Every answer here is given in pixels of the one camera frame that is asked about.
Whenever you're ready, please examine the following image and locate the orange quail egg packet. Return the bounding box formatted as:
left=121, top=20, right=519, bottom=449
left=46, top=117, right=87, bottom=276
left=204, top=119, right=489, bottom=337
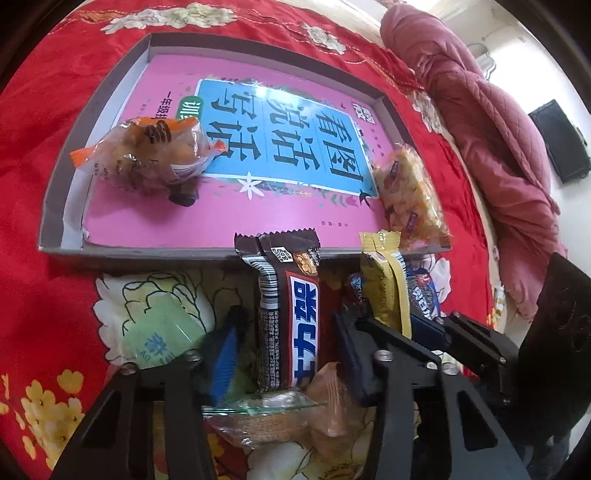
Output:
left=70, top=117, right=228, bottom=207

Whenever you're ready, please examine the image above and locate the puffed rice cake packet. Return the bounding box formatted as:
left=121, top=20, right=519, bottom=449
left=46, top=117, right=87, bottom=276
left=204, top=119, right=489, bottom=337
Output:
left=374, top=144, right=452, bottom=253

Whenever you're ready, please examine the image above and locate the red cartoon snack packet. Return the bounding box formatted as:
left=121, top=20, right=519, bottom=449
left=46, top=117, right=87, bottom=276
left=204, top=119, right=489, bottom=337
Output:
left=344, top=272, right=370, bottom=317

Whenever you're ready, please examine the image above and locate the yellow snack stick packet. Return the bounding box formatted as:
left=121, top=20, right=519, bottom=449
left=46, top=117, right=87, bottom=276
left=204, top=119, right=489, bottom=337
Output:
left=360, top=230, right=412, bottom=339

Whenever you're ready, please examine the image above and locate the black television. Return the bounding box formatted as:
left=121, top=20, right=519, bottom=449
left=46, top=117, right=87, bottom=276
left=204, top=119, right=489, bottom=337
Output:
left=529, top=100, right=590, bottom=184

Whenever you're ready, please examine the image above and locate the shallow grey box tray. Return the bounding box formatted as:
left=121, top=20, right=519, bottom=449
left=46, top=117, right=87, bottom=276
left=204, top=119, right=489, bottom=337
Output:
left=38, top=33, right=419, bottom=267

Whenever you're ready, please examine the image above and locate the pink Chinese workbook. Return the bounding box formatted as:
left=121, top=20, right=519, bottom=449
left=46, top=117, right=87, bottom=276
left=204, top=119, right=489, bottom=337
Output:
left=83, top=54, right=393, bottom=248

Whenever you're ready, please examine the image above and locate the brown Snickers bar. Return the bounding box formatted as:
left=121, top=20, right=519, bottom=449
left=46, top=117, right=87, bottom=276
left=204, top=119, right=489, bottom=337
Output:
left=235, top=229, right=321, bottom=391

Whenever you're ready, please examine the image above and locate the beige biscuit packet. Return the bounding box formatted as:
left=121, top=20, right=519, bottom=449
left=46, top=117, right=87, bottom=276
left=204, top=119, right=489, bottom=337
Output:
left=204, top=362, right=367, bottom=460

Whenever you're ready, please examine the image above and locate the red floral blanket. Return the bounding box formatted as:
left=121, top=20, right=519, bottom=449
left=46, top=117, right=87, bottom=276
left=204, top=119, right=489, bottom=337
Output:
left=1, top=1, right=498, bottom=479

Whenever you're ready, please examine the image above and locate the blue Oreo packet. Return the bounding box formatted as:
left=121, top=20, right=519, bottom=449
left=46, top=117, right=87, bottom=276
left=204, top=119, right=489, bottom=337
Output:
left=406, top=265, right=441, bottom=320

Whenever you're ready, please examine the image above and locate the green clear snack packet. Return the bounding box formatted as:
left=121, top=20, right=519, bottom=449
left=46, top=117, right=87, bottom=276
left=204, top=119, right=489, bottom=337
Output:
left=121, top=290, right=260, bottom=407

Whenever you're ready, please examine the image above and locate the pink quilted comforter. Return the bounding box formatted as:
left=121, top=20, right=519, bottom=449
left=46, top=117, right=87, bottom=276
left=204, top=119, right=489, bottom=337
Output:
left=381, top=1, right=566, bottom=319

